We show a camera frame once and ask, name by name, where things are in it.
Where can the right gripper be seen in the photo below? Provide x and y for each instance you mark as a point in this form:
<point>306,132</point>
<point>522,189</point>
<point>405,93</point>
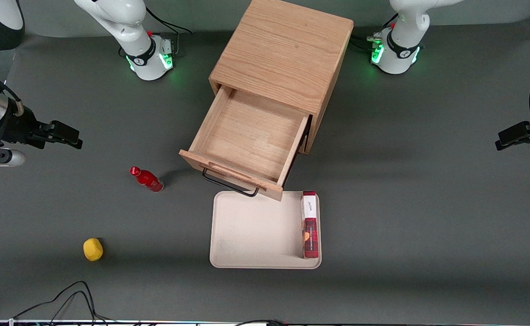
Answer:
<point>19,128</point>

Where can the wooden drawer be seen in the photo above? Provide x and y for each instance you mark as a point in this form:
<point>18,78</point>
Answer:
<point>251,136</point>

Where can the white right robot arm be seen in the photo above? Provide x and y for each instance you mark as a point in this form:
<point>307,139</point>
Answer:
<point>133,27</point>

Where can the wooden drawer cabinet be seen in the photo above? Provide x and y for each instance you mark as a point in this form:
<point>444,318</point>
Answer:
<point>283,50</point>

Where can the small red bottle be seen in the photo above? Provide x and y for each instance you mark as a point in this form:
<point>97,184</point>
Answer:
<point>148,179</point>

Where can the yellow lemon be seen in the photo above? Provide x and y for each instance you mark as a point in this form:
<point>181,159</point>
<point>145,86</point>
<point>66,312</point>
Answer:
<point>93,250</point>

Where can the beige plastic tray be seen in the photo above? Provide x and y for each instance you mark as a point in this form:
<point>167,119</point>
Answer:
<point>256,235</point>

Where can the red and white carton box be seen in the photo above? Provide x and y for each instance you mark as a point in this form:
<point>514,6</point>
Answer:
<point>310,235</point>

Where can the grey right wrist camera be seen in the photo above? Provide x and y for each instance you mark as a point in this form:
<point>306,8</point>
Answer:
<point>7,158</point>

